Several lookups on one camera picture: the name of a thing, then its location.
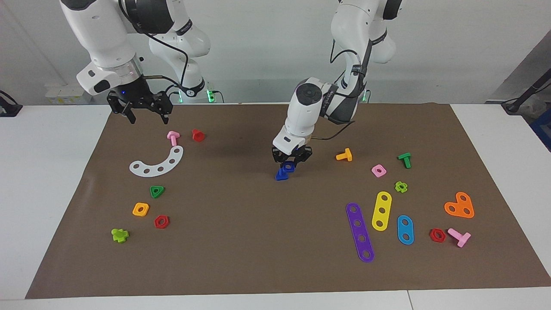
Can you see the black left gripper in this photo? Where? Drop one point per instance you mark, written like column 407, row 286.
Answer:
column 295, row 155

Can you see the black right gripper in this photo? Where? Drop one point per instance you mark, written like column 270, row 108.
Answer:
column 135, row 95

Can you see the blue square nut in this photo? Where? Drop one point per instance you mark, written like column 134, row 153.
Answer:
column 289, row 168

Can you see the blue plastic screw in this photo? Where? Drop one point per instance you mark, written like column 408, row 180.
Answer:
column 281, row 175

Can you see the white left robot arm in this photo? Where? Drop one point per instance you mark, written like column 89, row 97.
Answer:
column 303, row 112

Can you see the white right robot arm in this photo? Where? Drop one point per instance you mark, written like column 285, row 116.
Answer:
column 103, row 38

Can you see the pink plastic screw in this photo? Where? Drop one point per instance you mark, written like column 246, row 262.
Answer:
column 459, row 237
column 173, row 137

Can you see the red plastic screw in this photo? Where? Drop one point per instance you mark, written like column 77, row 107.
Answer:
column 198, row 135

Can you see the orange plastic screw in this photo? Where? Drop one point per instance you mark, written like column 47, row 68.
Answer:
column 344, row 155

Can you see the green triangle nut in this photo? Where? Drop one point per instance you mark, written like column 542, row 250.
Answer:
column 156, row 196

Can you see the pink square nut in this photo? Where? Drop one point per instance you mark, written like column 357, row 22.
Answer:
column 374, row 171

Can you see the orange square nut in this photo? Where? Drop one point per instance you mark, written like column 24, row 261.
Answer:
column 135, row 210

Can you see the red hex nut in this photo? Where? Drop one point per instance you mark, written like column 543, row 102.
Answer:
column 432, row 235
column 157, row 222

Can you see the lime green cross nut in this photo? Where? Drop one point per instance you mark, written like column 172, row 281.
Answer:
column 397, row 187

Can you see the dark green plastic screw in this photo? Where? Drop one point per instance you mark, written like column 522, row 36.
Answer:
column 405, row 159

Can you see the lime green plastic screw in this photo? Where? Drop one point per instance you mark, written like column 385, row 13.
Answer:
column 119, row 235

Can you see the white curved five-hole plate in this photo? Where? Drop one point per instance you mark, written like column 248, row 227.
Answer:
column 153, row 170

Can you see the brown table mat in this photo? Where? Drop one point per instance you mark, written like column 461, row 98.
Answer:
column 258, row 241

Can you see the white power strip boxes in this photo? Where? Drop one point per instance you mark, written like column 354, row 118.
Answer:
column 64, row 94

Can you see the purple four-hole strip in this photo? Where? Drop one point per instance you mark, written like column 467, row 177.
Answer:
column 359, row 231

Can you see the yellow three-hole strip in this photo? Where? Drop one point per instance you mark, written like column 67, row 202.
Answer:
column 381, row 205

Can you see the blue two-hole strip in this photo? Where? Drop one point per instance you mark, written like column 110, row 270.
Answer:
column 405, row 229

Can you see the black floor stand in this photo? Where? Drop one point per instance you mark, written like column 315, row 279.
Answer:
column 8, row 107

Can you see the orange angled plate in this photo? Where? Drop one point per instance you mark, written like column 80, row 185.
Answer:
column 459, row 210

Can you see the black tripod leg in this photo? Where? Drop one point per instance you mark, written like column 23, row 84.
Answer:
column 527, row 92

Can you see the blue crate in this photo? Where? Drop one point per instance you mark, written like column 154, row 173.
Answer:
column 543, row 129

